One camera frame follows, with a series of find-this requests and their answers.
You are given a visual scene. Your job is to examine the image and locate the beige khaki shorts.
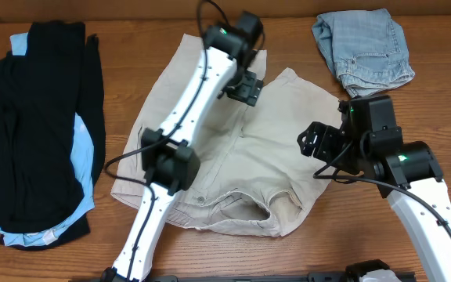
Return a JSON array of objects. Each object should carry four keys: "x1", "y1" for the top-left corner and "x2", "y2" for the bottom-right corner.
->
[{"x1": 110, "y1": 33, "x2": 346, "y2": 238}]

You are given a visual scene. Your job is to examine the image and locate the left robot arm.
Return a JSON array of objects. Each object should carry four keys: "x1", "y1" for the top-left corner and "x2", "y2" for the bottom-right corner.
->
[{"x1": 100, "y1": 12, "x2": 265, "y2": 281}]

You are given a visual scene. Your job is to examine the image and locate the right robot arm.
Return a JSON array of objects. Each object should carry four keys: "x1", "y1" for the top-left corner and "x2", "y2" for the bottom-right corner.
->
[{"x1": 297, "y1": 95, "x2": 451, "y2": 281}]

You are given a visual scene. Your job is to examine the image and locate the folded light blue jeans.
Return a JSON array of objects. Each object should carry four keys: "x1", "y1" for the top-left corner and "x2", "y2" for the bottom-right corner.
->
[{"x1": 312, "y1": 9, "x2": 415, "y2": 98}]

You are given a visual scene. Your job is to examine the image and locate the light blue garment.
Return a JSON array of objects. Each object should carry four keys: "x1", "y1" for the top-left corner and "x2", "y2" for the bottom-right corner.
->
[{"x1": 0, "y1": 32, "x2": 96, "y2": 248}]

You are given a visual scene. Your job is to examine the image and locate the black garment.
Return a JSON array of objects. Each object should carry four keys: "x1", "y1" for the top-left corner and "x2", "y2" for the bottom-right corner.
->
[{"x1": 0, "y1": 20, "x2": 106, "y2": 251}]

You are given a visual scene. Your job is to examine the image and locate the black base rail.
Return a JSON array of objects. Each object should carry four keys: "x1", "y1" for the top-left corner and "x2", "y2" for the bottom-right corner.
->
[{"x1": 68, "y1": 258, "x2": 417, "y2": 282}]

